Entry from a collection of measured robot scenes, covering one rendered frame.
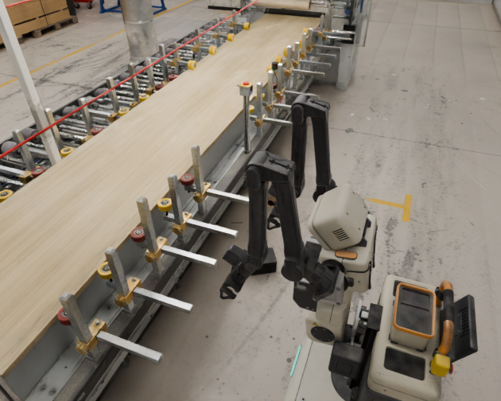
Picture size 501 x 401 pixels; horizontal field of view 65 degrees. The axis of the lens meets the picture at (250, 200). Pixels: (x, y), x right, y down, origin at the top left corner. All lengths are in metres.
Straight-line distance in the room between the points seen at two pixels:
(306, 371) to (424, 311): 0.75
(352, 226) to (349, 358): 0.61
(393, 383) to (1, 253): 1.79
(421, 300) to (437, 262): 1.54
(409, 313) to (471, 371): 1.15
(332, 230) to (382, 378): 0.61
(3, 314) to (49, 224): 0.54
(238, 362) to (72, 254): 1.17
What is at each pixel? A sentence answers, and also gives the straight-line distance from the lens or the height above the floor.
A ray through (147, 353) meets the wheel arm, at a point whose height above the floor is 0.83.
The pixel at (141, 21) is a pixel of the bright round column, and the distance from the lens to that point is 6.97.
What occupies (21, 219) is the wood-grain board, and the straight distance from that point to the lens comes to 2.34.
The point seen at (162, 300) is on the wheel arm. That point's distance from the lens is 1.81.
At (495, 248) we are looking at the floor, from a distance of 3.64.
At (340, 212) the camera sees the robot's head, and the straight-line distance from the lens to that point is 1.33.
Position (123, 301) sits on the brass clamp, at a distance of 1.86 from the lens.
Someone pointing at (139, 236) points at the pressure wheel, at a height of 0.91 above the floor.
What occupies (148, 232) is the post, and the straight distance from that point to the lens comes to 1.87.
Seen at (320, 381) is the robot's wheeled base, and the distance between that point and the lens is 2.20.
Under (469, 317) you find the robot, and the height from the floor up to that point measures 0.95.
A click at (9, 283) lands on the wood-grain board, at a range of 2.02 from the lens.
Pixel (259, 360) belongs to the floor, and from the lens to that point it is 2.55.
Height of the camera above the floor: 2.23
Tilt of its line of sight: 39 degrees down
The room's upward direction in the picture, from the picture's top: 1 degrees counter-clockwise
